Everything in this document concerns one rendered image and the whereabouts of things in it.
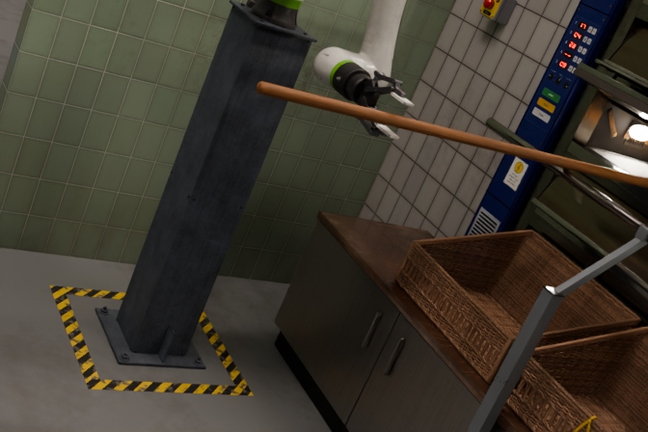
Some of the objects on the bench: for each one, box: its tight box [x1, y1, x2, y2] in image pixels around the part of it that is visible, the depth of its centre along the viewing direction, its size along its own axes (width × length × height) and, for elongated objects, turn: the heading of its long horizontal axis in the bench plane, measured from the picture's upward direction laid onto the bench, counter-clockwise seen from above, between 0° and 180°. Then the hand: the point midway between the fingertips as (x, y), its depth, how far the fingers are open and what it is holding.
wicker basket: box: [506, 326, 648, 432], centre depth 240 cm, size 49×56×28 cm
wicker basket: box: [394, 230, 641, 391], centre depth 285 cm, size 49×56×28 cm
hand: (396, 117), depth 226 cm, fingers open, 8 cm apart
